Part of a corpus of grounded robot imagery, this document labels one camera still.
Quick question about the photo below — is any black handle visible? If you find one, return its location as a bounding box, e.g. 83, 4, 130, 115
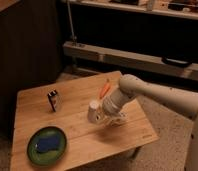
161, 57, 192, 68

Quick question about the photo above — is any metal vertical pole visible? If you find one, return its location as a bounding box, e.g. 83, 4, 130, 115
66, 0, 77, 44

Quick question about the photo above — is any white bottle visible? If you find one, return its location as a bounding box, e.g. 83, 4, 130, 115
96, 113, 127, 126

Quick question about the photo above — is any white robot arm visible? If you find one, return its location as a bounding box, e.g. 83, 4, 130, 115
102, 74, 198, 171

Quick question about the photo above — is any wooden table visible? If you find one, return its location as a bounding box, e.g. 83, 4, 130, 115
10, 71, 158, 171

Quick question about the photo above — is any green plate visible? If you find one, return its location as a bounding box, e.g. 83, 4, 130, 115
26, 126, 67, 166

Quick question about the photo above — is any orange carrot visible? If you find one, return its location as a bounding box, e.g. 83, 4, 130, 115
99, 79, 111, 99

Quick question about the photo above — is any white upside-down cup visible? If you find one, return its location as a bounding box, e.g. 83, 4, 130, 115
87, 100, 102, 124

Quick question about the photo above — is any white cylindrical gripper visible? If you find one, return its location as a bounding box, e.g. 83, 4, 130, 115
96, 88, 136, 125

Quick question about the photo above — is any upper shelf with items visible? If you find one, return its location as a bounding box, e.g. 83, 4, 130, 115
61, 0, 198, 20

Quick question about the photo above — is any small black white box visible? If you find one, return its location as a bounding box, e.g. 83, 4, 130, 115
47, 90, 62, 112

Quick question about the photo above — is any grey metal shelf beam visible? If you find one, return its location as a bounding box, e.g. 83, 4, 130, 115
63, 41, 198, 81

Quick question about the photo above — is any blue sponge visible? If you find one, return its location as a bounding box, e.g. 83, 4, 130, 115
36, 134, 60, 153

